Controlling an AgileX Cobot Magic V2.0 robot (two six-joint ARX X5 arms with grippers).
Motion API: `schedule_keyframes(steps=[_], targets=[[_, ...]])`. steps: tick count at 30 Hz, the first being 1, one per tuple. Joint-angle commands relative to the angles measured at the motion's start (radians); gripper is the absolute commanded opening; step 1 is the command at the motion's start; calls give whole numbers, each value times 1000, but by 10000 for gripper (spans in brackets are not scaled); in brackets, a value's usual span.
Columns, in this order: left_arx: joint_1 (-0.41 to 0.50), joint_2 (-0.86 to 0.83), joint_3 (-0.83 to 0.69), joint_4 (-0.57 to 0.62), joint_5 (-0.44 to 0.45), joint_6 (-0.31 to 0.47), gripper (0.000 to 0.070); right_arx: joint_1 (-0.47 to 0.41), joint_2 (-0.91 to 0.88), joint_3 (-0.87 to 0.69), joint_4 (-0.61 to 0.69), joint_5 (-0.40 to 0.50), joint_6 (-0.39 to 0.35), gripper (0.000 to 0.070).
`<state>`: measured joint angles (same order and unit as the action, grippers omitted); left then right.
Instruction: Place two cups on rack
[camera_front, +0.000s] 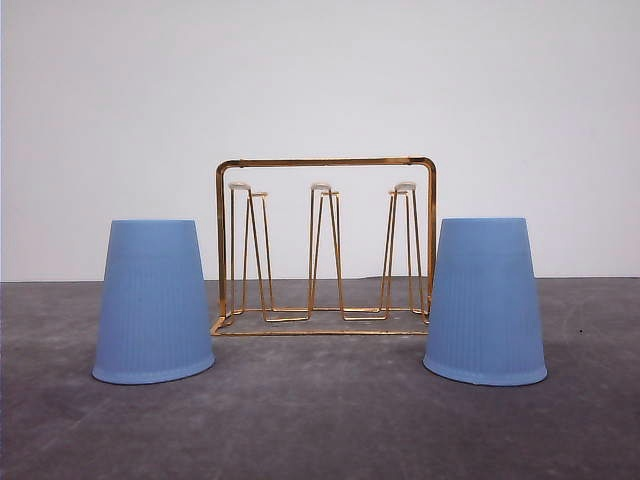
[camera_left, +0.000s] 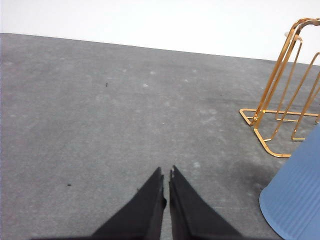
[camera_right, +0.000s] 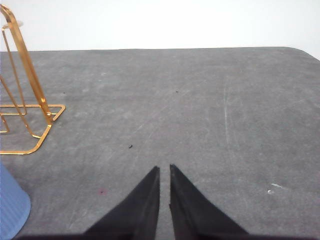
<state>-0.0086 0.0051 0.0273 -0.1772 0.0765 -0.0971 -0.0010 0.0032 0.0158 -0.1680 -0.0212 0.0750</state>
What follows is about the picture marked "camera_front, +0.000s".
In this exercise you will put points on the blue plastic cup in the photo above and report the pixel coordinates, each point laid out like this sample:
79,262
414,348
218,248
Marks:
152,322
485,324

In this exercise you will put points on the gold wire cup rack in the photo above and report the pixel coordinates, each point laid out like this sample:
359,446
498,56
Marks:
325,245

